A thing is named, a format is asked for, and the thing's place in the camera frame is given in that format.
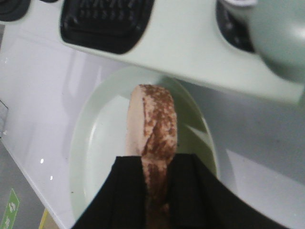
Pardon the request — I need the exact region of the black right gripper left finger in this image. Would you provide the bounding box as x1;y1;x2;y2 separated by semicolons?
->
73;156;146;229

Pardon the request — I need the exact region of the green breakfast maker base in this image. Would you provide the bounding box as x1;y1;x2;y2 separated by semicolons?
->
0;0;305;106

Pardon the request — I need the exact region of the light green round plate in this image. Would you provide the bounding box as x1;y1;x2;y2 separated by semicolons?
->
69;66;220;219

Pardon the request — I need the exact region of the bread slice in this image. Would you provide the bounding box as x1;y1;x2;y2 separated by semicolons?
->
126;84;178;229

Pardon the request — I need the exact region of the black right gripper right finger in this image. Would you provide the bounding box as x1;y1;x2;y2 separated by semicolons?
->
169;154;269;229

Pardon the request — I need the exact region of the black round frying pan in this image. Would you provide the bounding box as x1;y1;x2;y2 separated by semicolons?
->
248;0;305;83

